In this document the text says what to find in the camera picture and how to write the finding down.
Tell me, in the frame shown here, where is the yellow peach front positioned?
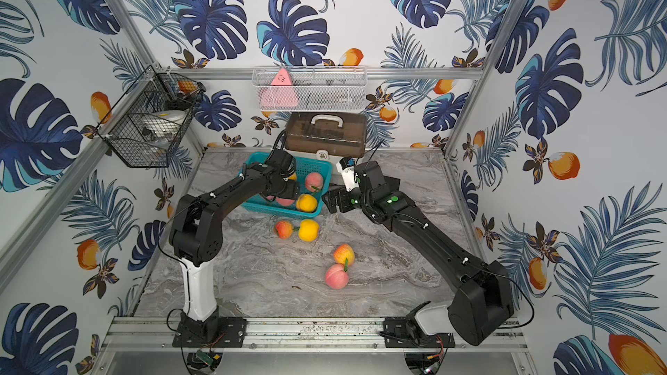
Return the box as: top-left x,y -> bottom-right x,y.
296,194 -> 319,214

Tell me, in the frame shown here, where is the pink peach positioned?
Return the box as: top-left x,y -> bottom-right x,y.
304,172 -> 324,193
325,263 -> 349,290
274,198 -> 295,208

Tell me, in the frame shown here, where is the orange yellow peach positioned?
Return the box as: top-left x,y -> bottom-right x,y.
333,243 -> 355,267

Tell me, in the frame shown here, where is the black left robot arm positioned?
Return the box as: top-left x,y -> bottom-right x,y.
168,149 -> 300,323

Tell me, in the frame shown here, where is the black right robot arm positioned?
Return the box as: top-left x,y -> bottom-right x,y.
324,157 -> 514,347

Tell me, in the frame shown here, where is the teal plastic basket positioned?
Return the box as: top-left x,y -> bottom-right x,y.
242,157 -> 333,220

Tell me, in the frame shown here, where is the white bowl in basket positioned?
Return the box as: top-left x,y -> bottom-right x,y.
141,110 -> 186,142

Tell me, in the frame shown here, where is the yellow peach upper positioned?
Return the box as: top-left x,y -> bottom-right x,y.
298,219 -> 320,242

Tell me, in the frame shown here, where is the small red orange peach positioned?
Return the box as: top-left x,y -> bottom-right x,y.
274,220 -> 295,240

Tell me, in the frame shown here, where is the white brown storage box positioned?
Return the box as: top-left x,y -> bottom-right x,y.
283,112 -> 367,168

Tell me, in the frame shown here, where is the pink triangle item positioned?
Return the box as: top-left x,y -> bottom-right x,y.
259,69 -> 299,109

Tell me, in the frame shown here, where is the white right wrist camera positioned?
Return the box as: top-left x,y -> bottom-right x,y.
336,157 -> 359,192

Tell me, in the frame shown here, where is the clear wall shelf basket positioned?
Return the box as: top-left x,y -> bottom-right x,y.
252,66 -> 368,112

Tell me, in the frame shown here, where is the black wire wall basket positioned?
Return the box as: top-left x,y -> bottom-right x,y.
95,66 -> 206,168

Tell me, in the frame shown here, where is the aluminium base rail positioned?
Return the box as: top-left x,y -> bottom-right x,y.
102,318 -> 528,353

